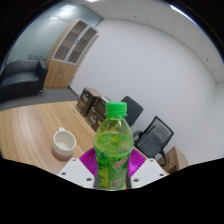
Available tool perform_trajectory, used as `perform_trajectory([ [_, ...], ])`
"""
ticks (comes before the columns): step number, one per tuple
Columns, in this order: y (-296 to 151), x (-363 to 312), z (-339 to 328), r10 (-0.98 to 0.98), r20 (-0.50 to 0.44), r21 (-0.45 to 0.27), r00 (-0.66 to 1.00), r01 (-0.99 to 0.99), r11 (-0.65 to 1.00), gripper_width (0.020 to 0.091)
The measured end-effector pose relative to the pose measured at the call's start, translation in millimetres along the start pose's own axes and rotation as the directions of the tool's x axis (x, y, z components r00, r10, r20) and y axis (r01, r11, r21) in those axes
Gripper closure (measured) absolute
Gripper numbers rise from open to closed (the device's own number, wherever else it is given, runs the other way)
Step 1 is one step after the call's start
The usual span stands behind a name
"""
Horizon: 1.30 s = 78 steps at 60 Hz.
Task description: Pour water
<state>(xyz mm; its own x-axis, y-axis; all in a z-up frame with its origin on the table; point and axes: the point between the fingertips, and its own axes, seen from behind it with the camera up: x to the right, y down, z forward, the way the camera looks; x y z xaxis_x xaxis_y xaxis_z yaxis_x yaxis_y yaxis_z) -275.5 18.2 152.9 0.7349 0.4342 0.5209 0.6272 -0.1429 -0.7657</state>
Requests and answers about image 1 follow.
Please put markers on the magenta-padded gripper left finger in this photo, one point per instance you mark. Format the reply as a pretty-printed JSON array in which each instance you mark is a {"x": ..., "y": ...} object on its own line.
[{"x": 74, "y": 172}]

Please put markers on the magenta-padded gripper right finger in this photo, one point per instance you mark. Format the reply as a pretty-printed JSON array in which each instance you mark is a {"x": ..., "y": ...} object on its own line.
[{"x": 150, "y": 170}]

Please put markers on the green drink bottle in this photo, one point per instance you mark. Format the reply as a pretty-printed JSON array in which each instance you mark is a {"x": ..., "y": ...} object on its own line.
[{"x": 113, "y": 150}]

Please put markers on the wooden side desk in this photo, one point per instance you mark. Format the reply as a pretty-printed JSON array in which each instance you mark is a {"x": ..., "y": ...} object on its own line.
[{"x": 175, "y": 160}]

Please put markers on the white and brown mug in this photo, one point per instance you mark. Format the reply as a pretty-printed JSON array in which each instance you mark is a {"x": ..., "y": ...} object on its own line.
[{"x": 64, "y": 146}]

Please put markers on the black mesh office chair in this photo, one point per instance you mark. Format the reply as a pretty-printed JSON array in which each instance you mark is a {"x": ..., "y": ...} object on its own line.
[{"x": 155, "y": 140}]

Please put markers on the grey office chair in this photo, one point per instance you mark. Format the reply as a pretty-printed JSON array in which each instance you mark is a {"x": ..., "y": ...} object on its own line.
[{"x": 133, "y": 108}]

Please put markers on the black box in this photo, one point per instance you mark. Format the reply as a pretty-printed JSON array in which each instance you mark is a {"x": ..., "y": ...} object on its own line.
[{"x": 101, "y": 106}]

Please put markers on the wooden cabinet with glass doors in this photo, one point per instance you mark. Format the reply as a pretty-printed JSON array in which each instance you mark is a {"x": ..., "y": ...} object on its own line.
[{"x": 61, "y": 66}]

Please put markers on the black sofa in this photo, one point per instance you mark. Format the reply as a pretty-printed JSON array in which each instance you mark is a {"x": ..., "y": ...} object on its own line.
[{"x": 20, "y": 80}]

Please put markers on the long ceiling light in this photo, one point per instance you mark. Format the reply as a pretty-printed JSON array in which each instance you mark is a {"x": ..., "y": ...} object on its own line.
[{"x": 92, "y": 1}]

